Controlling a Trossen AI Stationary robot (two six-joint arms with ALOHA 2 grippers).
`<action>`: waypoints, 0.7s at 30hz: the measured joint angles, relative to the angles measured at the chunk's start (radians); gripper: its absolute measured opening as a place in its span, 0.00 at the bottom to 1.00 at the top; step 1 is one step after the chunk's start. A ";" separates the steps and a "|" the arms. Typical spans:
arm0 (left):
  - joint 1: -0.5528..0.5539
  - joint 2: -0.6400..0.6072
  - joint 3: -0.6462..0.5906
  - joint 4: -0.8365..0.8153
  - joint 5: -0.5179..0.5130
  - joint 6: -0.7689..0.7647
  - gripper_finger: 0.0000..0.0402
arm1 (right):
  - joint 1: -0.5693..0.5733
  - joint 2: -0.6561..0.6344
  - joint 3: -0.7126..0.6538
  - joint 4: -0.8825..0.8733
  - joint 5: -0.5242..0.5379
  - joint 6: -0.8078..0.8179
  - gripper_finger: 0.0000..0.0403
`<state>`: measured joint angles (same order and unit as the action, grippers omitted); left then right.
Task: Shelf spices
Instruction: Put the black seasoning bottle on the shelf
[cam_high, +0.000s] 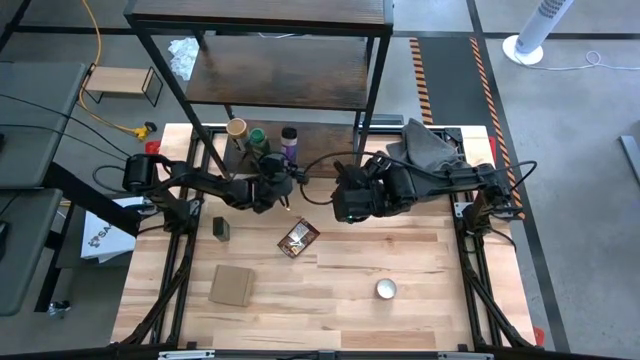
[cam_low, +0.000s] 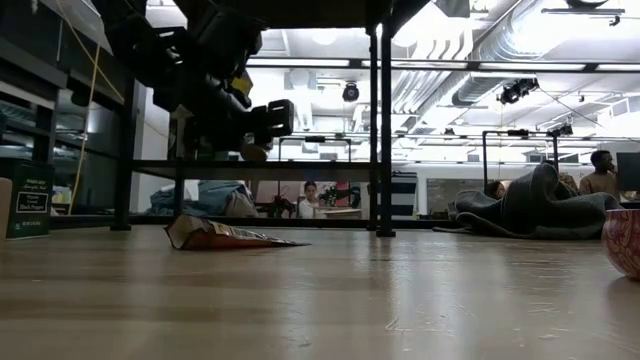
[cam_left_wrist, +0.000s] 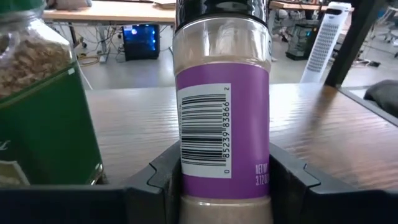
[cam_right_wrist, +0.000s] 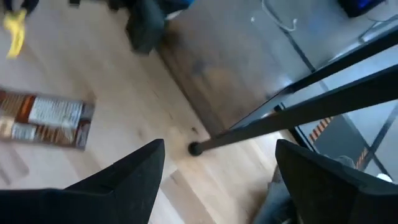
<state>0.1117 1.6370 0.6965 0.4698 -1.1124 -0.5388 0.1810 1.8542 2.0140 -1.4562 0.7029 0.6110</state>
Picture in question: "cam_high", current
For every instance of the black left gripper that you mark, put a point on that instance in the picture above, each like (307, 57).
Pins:
(270, 192)

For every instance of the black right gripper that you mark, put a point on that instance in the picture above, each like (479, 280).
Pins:
(375, 190)

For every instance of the purple label spice bottle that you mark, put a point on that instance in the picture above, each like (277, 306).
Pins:
(289, 137)

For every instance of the green label glass spice jar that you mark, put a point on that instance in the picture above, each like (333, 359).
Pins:
(258, 137)

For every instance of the tan lid spice jar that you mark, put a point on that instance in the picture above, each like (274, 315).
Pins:
(237, 129)

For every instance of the brown orange spice pouch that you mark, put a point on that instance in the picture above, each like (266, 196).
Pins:
(298, 238)

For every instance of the green black pepper tin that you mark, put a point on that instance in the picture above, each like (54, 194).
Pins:
(221, 229)

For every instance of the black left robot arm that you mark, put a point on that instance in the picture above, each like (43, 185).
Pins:
(200, 182)

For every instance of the black metal wood shelf unit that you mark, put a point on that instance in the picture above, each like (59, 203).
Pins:
(280, 70)

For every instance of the grey cloth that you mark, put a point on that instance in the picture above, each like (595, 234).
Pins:
(425, 145)

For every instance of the silver aluminium plate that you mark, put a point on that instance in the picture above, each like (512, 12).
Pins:
(195, 206)
(461, 209)

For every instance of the small white round tin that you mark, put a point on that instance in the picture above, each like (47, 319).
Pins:
(386, 289)

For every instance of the red plastic piece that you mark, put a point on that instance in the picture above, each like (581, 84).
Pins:
(152, 147)
(538, 336)

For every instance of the tan cardboard box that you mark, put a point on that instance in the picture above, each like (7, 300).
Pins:
(231, 285)

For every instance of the black hazard stripe floor mat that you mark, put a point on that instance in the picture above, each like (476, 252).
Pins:
(450, 80)

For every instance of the white crumpled plastic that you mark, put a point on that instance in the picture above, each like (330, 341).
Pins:
(184, 55)

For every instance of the white logo bag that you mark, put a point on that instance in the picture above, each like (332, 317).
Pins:
(107, 235)

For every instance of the white tower fan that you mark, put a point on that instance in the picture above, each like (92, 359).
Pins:
(537, 25)

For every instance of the grey desk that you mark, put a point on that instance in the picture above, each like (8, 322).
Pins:
(35, 125)
(20, 250)

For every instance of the grey metal bar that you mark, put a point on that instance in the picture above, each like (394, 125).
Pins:
(630, 155)

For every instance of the silver caster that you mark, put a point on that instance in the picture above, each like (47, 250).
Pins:
(59, 308)

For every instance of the black table rig frame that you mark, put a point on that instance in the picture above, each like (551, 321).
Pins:
(452, 136)

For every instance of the silver metal bracket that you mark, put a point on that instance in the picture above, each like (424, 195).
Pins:
(465, 356)
(185, 355)

